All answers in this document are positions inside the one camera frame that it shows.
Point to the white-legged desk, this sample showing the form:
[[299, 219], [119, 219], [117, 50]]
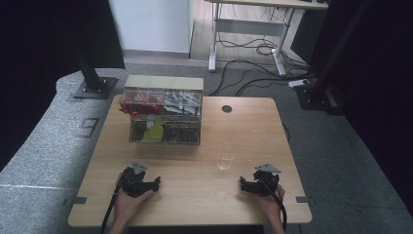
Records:
[[248, 26]]

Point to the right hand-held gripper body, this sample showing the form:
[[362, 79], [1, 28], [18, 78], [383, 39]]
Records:
[[266, 183]]

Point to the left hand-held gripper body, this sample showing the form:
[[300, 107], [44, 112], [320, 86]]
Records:
[[133, 183]]

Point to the clear acrylic organizer box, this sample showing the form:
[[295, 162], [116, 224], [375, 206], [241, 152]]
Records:
[[164, 84]]

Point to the black metal stand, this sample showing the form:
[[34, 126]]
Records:
[[324, 70], [89, 73]]

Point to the clear drinking glass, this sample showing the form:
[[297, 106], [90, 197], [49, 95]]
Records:
[[225, 161]]

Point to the pile of silver packets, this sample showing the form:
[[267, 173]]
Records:
[[181, 102]]

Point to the pile of dark packets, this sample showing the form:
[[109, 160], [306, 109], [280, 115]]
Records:
[[181, 133]]

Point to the dark brown packets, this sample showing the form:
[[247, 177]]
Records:
[[137, 133]]

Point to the yellow-green round packet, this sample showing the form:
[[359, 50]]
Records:
[[154, 133]]

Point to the person's left hand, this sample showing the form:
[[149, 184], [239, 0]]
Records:
[[128, 206]]

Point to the white power strip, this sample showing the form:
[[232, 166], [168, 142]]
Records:
[[298, 83]]

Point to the pile of red packets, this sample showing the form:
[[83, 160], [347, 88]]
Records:
[[142, 104]]

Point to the black curtain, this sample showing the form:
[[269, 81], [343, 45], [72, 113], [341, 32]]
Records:
[[39, 48], [383, 81]]

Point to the person's right hand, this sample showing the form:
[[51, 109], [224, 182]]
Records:
[[271, 204]]

